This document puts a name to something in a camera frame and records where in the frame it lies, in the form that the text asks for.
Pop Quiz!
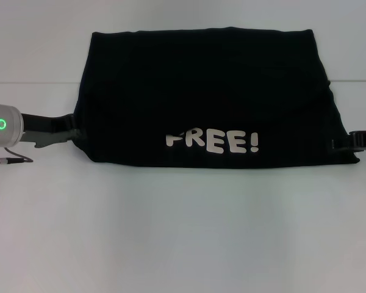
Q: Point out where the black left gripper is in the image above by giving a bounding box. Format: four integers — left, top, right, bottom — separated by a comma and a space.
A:
20, 112, 88, 150

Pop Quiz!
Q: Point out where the black shirt with white print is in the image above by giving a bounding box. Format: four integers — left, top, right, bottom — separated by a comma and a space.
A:
71, 26, 361, 169

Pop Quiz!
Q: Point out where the grey cable with metal plug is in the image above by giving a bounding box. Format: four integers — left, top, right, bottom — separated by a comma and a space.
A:
0, 144, 35, 170

